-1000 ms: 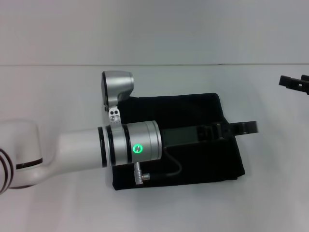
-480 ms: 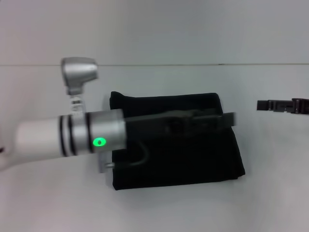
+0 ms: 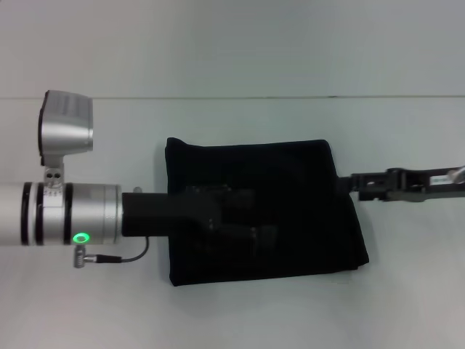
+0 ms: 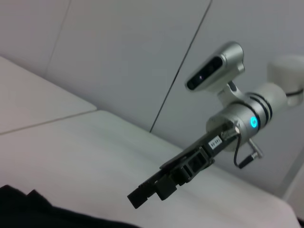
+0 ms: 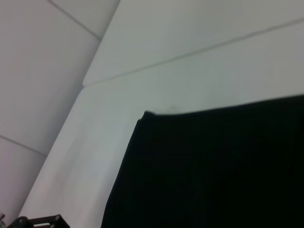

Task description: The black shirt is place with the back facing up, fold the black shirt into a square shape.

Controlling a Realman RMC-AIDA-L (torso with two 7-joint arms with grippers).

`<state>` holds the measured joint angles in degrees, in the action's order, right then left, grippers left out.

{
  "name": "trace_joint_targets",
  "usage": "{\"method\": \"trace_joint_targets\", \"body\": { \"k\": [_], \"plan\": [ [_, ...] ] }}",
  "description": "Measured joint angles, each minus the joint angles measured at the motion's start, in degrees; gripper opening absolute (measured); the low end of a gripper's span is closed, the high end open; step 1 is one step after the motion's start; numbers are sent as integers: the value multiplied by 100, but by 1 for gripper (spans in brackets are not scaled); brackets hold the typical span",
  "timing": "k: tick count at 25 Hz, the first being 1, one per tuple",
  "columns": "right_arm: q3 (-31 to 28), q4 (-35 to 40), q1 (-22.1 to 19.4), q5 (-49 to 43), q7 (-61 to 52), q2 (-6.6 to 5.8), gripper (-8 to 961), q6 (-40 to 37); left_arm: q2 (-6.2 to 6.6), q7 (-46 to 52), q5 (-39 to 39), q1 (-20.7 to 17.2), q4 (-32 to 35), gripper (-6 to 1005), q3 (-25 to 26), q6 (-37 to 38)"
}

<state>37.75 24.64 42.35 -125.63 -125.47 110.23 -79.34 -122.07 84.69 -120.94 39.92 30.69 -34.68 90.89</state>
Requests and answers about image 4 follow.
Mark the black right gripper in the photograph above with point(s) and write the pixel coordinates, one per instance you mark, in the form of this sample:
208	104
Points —
197	156

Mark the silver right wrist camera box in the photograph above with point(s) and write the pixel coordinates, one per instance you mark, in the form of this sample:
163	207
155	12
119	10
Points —
213	69

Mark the black shirt with white print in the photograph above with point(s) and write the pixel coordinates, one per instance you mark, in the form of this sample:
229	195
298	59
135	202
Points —
47	211

